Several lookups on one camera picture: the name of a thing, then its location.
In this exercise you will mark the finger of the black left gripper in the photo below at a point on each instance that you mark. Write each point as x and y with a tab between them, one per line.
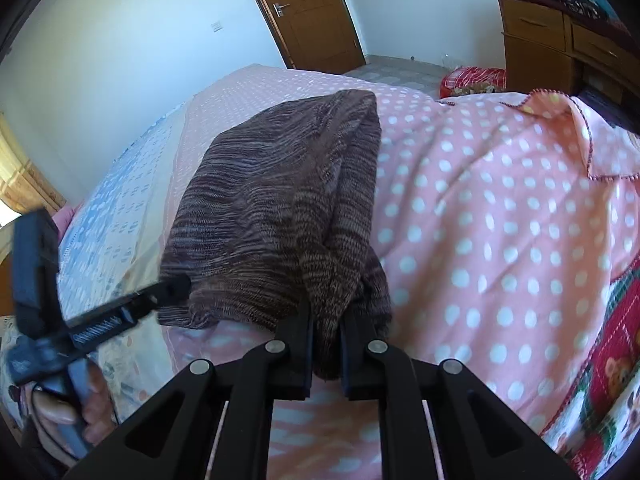
105	322

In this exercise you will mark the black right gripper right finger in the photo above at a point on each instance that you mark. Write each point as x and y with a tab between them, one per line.
439	421

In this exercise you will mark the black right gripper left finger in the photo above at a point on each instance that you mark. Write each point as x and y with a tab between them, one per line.
210	421

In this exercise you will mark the brown knit sweater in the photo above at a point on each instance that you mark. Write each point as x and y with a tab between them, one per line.
278	216

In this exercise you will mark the person's left hand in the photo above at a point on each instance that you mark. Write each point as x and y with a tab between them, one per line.
48	414

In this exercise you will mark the blue and pink bedsheet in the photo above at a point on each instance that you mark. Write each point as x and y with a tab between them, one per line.
115	240

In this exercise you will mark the red cartoon print quilt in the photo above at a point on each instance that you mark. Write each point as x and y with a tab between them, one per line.
599	418

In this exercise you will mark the yellow patterned curtain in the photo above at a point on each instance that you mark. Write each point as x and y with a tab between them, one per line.
23	186

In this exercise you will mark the pink polka dot garment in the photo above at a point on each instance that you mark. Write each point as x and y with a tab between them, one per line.
533	214

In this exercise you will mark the brown wooden door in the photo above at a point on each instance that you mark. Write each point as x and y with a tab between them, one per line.
315	35

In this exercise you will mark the red plaid bag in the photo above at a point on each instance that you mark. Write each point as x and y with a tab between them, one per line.
466	80

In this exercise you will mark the brown wooden dresser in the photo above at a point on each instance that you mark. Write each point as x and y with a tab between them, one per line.
547	46

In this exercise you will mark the white wall switch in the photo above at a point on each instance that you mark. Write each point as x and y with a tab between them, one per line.
217	25

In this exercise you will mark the silver door handle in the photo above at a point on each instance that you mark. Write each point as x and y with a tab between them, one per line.
279	9

